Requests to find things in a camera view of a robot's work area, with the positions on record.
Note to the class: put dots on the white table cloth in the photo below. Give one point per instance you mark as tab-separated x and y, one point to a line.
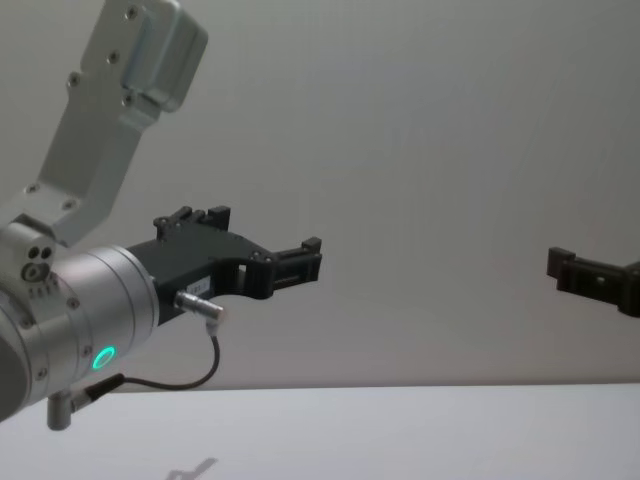
350	435

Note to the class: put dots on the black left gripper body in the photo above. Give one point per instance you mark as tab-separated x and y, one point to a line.
192	257

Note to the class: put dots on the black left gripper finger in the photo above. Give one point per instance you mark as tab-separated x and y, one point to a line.
285	272
187	220

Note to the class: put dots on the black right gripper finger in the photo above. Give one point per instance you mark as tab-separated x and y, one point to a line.
585	275

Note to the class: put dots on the white curtain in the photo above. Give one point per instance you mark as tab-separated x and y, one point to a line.
400	125

